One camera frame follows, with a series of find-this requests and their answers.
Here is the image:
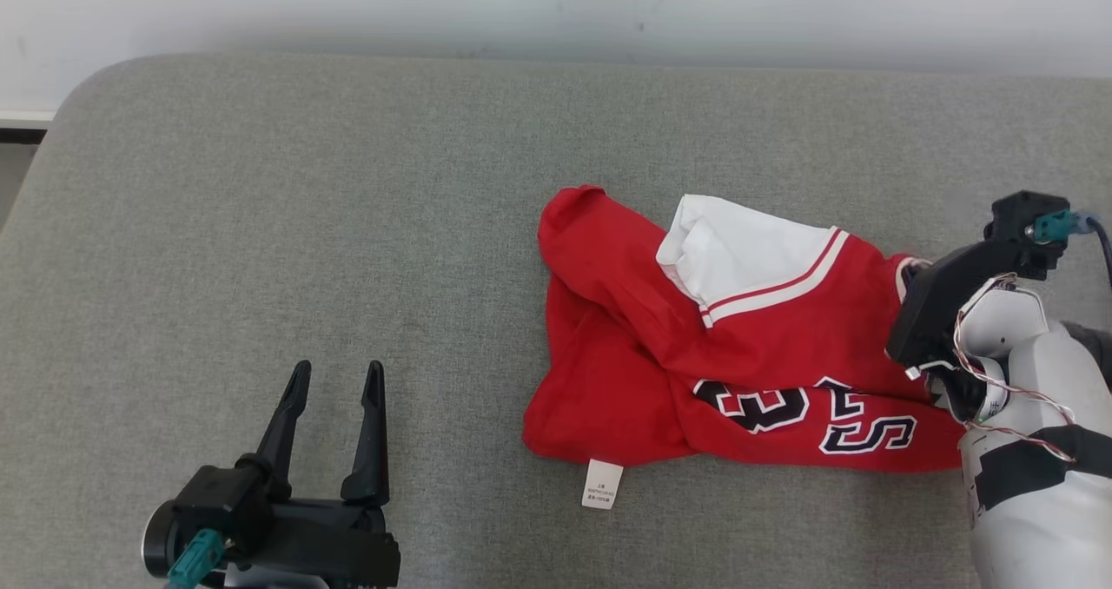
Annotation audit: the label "black and white baseboard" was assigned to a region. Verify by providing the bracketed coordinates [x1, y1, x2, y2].
[0, 109, 57, 145]

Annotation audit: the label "right arm dark cable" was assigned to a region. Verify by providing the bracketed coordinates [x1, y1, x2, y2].
[1082, 215, 1112, 290]

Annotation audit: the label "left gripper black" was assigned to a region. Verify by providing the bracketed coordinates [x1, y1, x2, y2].
[235, 361, 400, 589]

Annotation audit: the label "thin red white wires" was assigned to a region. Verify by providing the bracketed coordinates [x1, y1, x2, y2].
[953, 272, 1078, 464]

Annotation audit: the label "red basketball jersey white trim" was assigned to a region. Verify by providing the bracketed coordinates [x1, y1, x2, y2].
[521, 185, 970, 510]

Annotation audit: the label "grey fabric sofa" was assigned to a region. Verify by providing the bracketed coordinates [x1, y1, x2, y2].
[0, 53, 1112, 589]

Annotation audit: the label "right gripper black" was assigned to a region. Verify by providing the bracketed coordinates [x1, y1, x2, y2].
[886, 242, 1056, 368]

